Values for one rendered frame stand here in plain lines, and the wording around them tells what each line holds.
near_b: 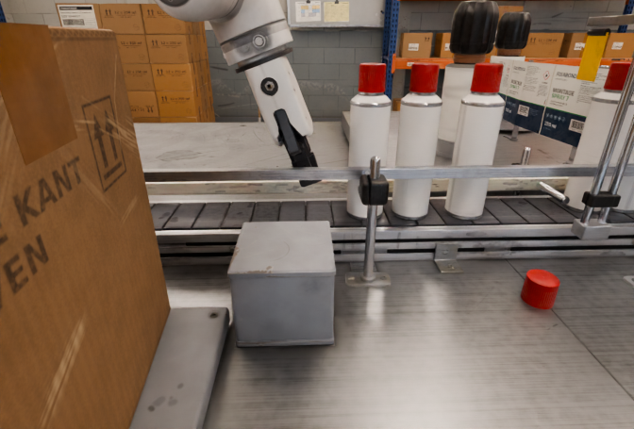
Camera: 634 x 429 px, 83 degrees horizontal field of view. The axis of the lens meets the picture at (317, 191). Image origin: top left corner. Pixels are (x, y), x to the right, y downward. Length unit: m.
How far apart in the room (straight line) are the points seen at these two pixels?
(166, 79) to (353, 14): 2.35
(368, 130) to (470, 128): 0.13
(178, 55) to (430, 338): 3.57
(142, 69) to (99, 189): 3.65
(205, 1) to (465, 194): 0.39
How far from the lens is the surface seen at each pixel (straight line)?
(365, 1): 4.88
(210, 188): 0.56
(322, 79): 5.00
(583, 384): 0.43
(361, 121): 0.46
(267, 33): 0.44
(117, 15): 3.95
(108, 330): 0.29
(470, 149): 0.51
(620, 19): 0.55
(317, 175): 0.45
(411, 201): 0.51
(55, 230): 0.23
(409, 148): 0.48
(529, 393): 0.40
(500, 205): 0.61
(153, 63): 3.89
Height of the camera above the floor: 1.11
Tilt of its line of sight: 23 degrees down
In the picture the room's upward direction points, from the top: straight up
